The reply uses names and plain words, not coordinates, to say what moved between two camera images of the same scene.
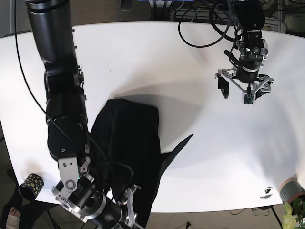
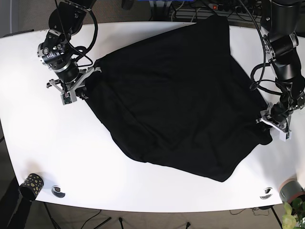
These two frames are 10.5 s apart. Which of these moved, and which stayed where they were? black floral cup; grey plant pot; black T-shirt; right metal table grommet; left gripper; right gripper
Moved: right gripper; left gripper; black T-shirt
Stayed: right metal table grommet; grey plant pot; black floral cup
